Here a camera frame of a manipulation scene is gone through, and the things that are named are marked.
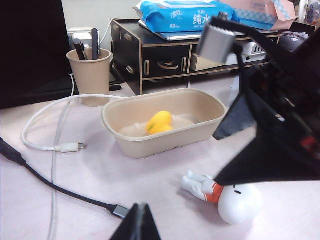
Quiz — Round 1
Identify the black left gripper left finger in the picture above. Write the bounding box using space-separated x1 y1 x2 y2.
109 202 144 240

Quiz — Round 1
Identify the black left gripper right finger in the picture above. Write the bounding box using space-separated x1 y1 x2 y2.
142 202 162 240

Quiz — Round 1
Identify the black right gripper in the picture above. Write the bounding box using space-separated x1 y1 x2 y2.
212 17 320 187

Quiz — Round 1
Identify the white round-head doll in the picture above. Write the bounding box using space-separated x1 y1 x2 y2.
181 170 263 225

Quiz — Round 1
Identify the beige pulp paper box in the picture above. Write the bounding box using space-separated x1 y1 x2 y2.
101 87 228 159

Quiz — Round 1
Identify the yellow rubber duck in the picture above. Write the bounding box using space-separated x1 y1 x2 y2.
145 110 175 136

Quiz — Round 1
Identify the flat white device box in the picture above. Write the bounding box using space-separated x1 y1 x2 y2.
224 53 267 66

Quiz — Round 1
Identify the beige cardboard box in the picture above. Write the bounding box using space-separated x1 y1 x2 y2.
191 52 226 73

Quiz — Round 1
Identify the white multi-port charger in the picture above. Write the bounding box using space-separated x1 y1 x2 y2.
241 41 267 56

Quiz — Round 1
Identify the black wooden desk organizer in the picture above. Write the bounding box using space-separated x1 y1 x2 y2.
109 18 283 96

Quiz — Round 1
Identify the pink tissue pack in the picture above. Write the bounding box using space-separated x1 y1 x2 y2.
219 0 300 31

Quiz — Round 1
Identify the blue wet wipes pack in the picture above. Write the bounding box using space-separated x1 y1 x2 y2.
132 0 237 33

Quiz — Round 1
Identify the brown paper cup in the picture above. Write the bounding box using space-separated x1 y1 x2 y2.
66 48 113 108

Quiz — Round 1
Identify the black pen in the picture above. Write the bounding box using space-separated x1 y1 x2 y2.
91 27 100 61

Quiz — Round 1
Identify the large black monitor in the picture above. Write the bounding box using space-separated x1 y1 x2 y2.
0 0 76 111

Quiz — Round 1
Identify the black USB-C cable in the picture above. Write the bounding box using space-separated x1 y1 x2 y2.
0 137 131 220

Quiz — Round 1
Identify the thin white cable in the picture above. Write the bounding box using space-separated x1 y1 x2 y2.
47 72 76 240

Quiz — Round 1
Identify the thick white USB-C cable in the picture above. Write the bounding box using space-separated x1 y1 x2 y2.
21 93 126 154

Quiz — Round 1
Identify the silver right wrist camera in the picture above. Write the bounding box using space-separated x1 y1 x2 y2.
196 14 237 63

